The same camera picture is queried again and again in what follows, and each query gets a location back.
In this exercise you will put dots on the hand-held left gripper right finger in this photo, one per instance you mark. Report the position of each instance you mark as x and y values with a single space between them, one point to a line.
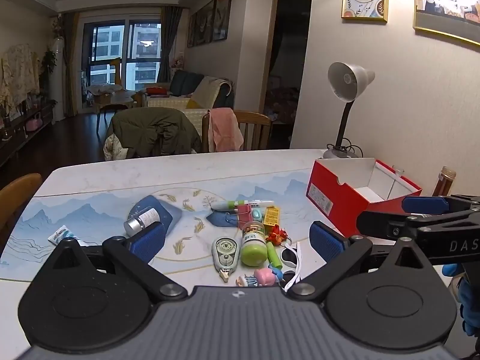
327 245

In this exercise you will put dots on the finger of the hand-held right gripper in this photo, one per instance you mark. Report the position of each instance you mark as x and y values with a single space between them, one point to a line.
427 204
382 225

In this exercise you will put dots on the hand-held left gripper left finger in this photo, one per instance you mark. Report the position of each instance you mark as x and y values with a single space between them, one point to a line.
148 240

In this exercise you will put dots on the white bottle with silver cap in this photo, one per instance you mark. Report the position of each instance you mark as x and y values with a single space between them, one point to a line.
148 215

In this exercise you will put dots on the white sunglasses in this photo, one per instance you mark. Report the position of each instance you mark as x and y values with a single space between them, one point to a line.
288 257

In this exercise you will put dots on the red cardboard box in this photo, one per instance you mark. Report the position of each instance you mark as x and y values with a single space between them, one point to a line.
337 202

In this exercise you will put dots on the green highlighter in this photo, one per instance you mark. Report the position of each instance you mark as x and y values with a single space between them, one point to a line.
273 257

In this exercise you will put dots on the pink and blue penguin toy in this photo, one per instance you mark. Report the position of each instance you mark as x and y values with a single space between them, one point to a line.
264 276

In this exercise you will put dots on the grey correction tape dispenser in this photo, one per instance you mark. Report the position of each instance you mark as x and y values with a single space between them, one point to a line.
225 255

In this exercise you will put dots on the small doll figure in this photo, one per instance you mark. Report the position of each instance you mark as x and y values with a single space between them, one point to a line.
247 280

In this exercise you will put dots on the green and white pen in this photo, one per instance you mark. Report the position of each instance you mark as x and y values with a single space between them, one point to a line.
232 205

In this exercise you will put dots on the person's right hand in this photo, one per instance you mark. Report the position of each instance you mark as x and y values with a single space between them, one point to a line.
470 305

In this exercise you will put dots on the brown glass bottle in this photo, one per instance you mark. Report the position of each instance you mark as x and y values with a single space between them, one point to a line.
444 183

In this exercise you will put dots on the clear glass cup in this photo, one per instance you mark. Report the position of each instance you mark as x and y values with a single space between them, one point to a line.
398 171

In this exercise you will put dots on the yellow packet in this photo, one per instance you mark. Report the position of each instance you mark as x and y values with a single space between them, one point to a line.
272 216

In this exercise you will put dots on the green plastic jar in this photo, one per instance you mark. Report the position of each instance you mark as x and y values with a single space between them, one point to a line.
253 251

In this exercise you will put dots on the small teal plastic item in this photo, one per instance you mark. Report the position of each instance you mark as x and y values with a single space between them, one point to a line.
257 215

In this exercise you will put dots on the pink binder clip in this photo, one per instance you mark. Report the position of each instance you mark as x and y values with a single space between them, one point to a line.
245 212

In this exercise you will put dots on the floral cushion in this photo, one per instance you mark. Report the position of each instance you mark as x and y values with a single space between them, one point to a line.
112 148

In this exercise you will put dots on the olive green jacket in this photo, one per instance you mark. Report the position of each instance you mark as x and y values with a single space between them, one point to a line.
150 127

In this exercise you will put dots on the wooden chair with slat back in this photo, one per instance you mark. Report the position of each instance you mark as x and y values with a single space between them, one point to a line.
257 131

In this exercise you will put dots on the pink cloth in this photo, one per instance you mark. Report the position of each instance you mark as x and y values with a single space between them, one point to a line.
225 127

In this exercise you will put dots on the plain wooden chair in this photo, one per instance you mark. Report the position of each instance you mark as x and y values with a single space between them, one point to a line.
18 195

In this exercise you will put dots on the white desk lamp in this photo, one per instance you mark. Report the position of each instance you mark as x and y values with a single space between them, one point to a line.
350 78

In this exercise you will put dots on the round dining table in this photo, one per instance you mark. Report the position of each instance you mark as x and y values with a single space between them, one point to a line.
112 95

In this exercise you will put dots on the cream sofa blanket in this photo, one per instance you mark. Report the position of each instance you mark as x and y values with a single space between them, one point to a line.
206 90

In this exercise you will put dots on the dark low cabinet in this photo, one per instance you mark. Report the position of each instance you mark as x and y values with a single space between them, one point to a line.
22 138

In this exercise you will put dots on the dark sofa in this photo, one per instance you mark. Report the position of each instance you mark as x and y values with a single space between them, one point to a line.
183 80

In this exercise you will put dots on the white standing air conditioner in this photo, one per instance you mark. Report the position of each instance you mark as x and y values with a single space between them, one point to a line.
58 82

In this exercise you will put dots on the grey curtain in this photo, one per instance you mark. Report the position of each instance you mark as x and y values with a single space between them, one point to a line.
168 41
70 63

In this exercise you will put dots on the large window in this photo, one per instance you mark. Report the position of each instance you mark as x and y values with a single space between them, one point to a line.
112 45

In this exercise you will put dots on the gold framed people picture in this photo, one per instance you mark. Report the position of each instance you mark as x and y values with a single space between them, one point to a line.
446 0

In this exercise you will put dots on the dark framed wall painting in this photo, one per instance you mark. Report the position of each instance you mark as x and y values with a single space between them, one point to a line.
221 15

